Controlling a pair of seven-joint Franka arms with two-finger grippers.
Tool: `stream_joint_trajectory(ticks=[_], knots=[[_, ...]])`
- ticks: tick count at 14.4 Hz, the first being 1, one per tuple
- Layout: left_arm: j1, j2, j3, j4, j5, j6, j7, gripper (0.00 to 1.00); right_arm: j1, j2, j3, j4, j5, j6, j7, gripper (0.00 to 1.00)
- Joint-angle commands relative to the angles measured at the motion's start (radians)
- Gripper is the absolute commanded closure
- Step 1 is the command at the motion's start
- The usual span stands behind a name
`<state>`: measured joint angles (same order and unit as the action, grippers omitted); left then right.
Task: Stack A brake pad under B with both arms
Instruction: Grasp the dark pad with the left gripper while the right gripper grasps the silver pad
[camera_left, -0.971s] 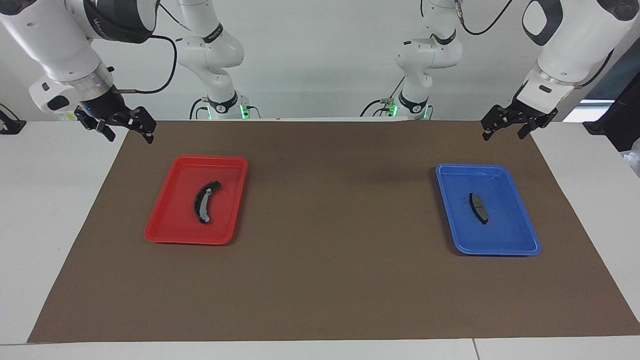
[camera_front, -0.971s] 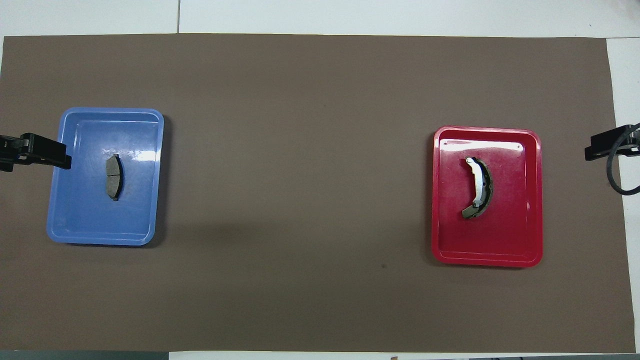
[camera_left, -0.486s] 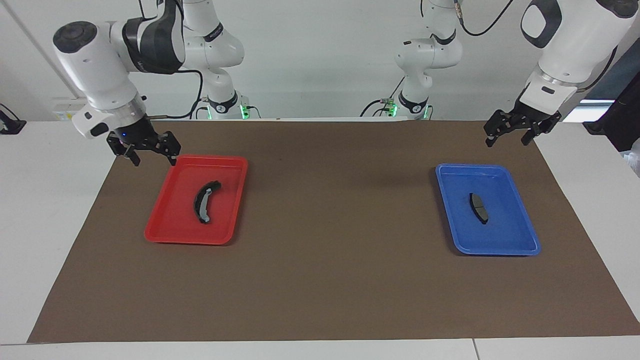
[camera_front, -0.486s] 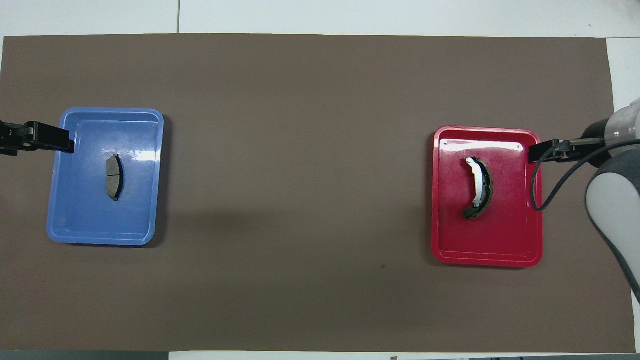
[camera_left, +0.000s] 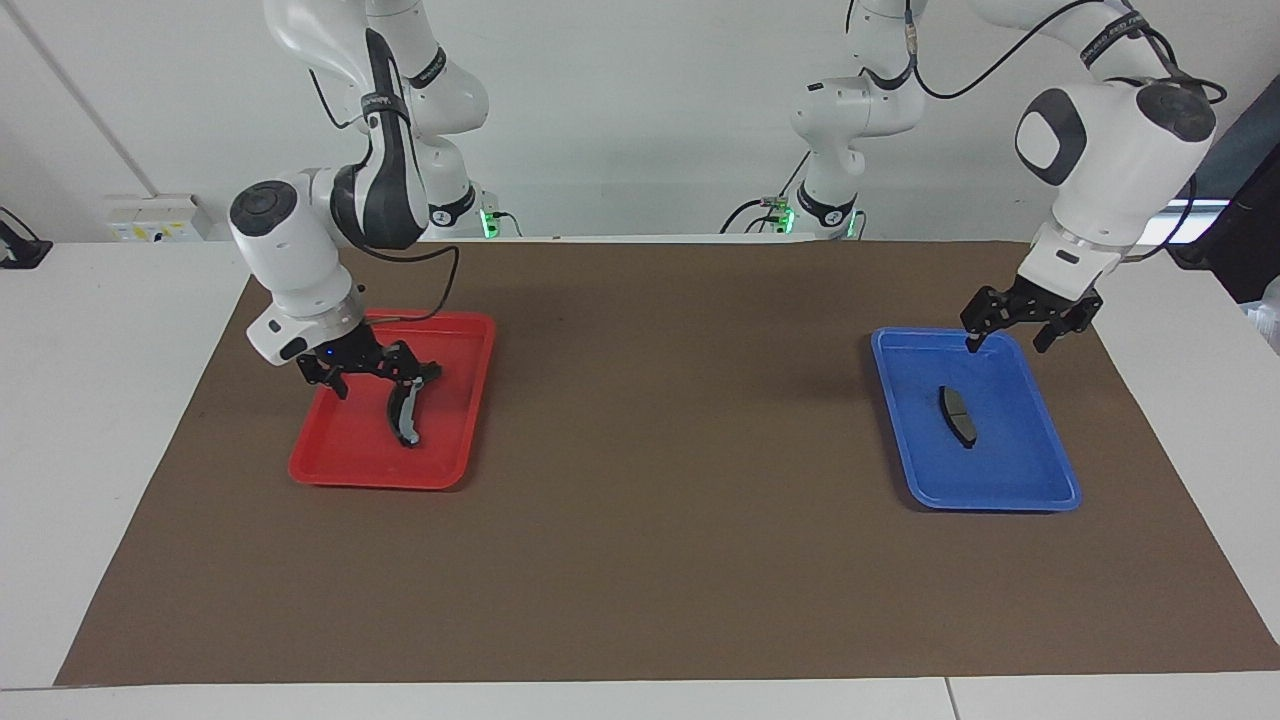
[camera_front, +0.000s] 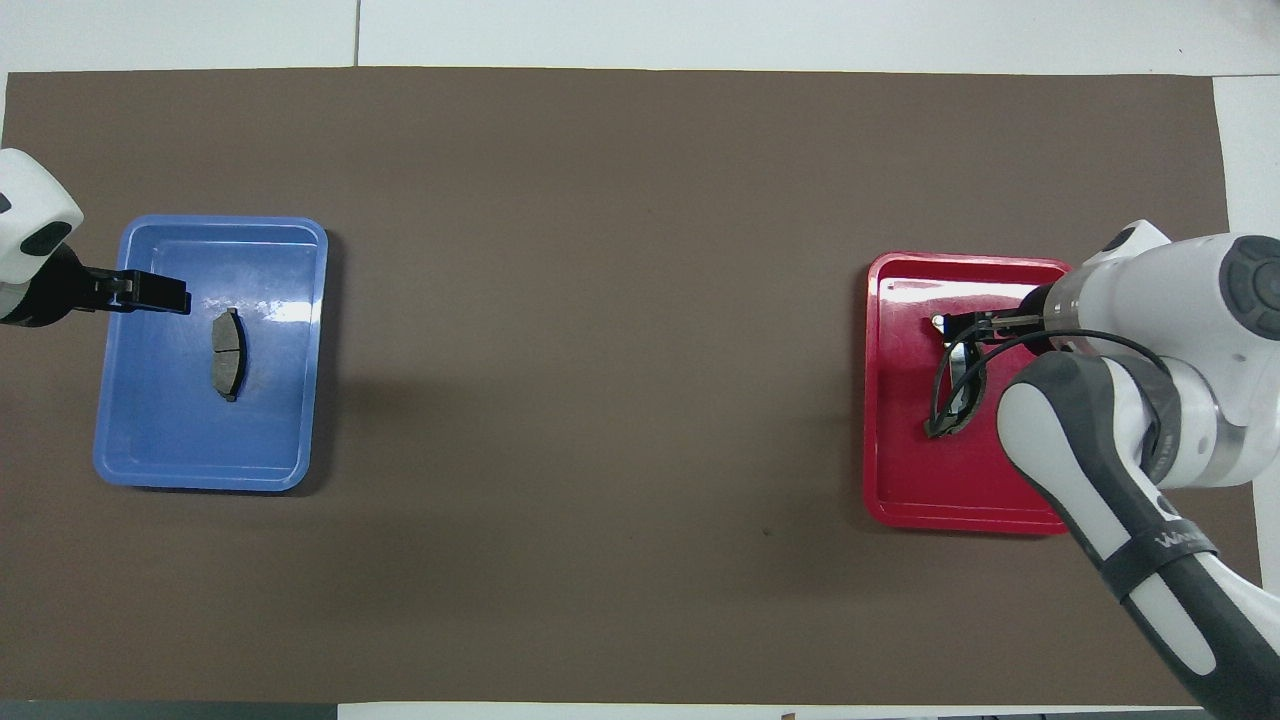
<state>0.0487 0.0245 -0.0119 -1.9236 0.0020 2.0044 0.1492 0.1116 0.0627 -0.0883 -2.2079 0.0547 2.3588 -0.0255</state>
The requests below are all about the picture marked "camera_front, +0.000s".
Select brown table mat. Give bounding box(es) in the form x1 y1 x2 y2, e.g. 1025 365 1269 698
0 67 1263 706

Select plain grey brake pad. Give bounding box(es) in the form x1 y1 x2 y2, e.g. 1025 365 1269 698
210 307 249 403

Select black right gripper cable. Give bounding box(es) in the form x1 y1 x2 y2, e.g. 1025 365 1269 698
928 329 1177 441

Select blue plastic tray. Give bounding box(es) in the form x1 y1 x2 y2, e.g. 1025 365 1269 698
93 214 330 492

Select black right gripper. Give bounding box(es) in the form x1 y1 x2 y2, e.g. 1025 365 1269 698
933 288 1059 351

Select red plastic tray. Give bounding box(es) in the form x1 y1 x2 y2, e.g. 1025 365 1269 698
862 251 1076 536

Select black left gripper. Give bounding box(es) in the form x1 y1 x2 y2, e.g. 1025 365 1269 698
0 245 192 329

